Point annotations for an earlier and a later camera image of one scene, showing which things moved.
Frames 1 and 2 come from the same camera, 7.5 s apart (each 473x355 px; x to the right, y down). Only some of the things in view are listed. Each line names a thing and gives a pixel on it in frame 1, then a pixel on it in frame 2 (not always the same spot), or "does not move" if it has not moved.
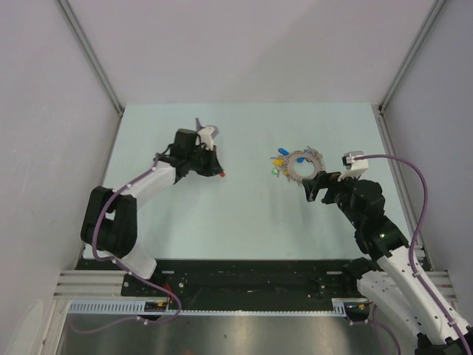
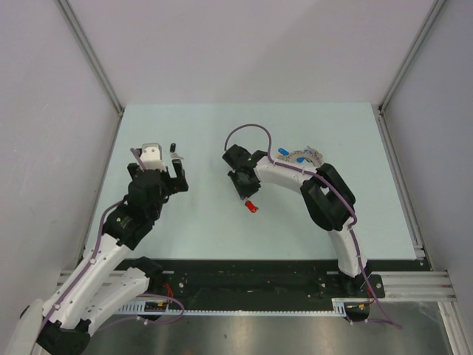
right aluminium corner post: x=383 y=120 does not move
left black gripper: x=213 y=167 -> x=177 y=183
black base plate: x=239 y=279 does not move
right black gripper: x=323 y=180 -> x=244 y=192
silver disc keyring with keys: x=284 y=163 does not move
